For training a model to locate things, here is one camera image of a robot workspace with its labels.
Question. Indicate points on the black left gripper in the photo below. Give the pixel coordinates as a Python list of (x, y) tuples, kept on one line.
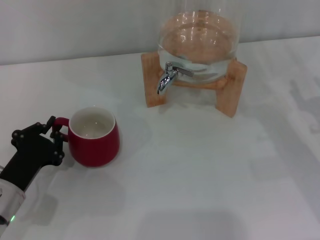
[(35, 152)]

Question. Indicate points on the red ceramic cup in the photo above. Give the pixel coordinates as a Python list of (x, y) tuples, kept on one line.
[(95, 150)]

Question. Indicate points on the chrome faucet tap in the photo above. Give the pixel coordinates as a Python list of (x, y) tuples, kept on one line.
[(166, 80)]

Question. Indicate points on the wooden dispenser stand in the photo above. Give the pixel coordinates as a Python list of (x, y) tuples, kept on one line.
[(151, 80)]

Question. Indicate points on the glass water dispenser jar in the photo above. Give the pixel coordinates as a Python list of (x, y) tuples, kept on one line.
[(200, 37)]

